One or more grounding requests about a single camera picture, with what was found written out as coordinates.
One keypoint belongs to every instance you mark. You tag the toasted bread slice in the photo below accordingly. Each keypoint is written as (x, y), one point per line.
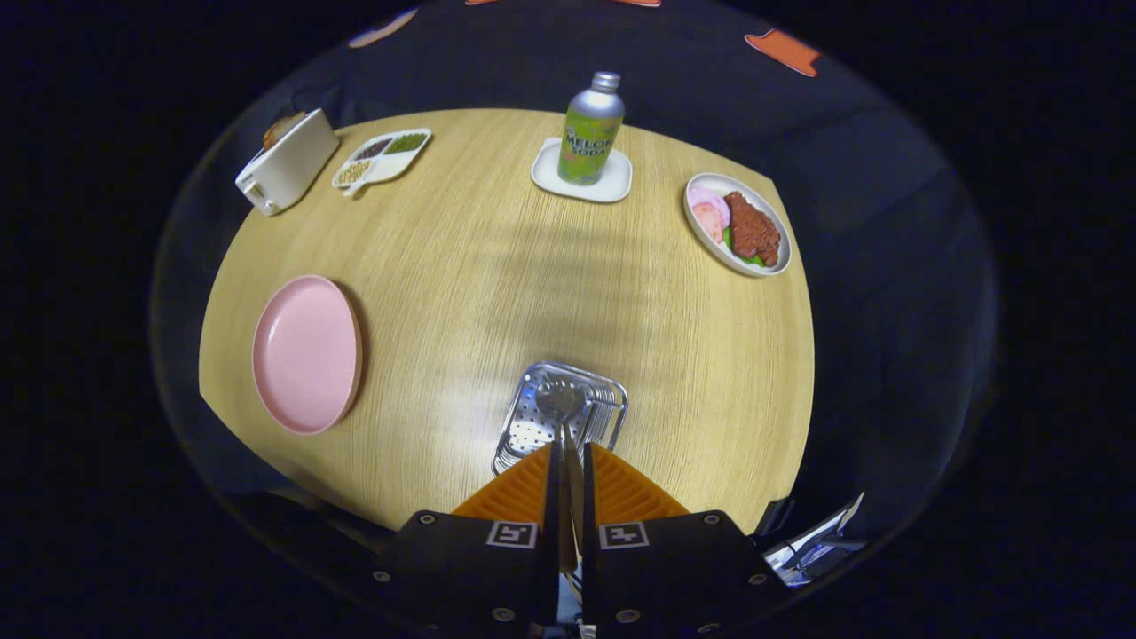
(280, 129)

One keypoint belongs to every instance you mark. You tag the white square coaster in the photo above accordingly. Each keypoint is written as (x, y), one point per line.
(546, 177)

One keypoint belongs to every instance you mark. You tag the white oval food plate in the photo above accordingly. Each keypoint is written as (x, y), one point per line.
(701, 235)

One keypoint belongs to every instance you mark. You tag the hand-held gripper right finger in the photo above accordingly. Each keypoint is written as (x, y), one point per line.
(590, 506)

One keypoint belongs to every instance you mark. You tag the white divided dish with beans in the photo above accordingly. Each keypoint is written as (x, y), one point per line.
(395, 164)

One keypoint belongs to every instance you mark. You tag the pink round plate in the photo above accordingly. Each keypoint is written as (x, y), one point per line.
(306, 355)

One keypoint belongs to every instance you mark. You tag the silver metal spoon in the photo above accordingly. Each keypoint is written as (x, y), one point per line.
(559, 399)

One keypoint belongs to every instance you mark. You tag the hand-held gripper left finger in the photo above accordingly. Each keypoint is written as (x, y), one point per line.
(552, 506)

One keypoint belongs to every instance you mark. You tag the cream white toaster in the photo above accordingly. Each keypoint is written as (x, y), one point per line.
(288, 169)

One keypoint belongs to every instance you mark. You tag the green soda bottle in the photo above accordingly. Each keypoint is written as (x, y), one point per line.
(590, 133)

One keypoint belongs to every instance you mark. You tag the green lettuce leaf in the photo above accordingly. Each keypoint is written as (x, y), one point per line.
(750, 259)

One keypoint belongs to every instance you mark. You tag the brown fried meat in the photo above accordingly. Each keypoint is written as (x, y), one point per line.
(753, 229)

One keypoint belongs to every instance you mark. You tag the pink ham slices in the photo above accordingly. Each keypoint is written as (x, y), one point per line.
(707, 213)

